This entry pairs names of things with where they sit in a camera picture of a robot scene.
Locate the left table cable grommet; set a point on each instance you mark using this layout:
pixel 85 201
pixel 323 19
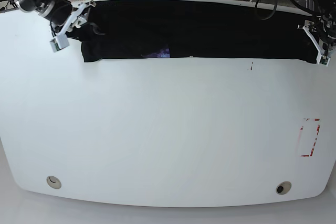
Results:
pixel 53 182

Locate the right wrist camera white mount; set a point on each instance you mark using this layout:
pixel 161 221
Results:
pixel 76 19

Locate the table cable grommet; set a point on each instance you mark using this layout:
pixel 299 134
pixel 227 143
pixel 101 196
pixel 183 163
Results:
pixel 283 188
pixel 53 182

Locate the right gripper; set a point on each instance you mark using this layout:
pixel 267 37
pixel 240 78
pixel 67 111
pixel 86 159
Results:
pixel 55 11

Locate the red tape rectangle marking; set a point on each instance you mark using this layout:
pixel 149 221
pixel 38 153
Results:
pixel 308 136

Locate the black T-shirt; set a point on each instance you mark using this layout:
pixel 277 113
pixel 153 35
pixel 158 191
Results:
pixel 137 29

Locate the right table cable grommet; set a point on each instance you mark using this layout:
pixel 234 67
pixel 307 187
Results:
pixel 283 188

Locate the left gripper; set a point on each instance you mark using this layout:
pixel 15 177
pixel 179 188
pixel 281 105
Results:
pixel 326 27

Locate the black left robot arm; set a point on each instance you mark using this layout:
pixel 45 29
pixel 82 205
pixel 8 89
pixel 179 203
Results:
pixel 319 8

